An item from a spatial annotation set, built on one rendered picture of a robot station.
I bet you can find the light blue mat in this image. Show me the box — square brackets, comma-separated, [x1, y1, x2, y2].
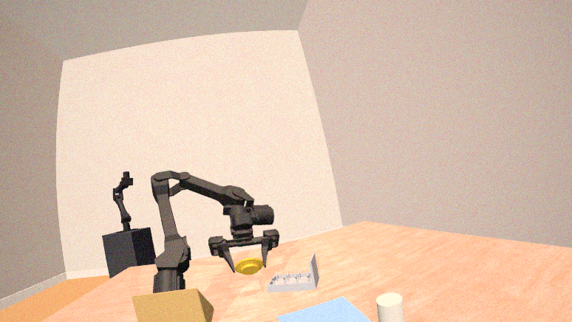
[277, 296, 372, 322]

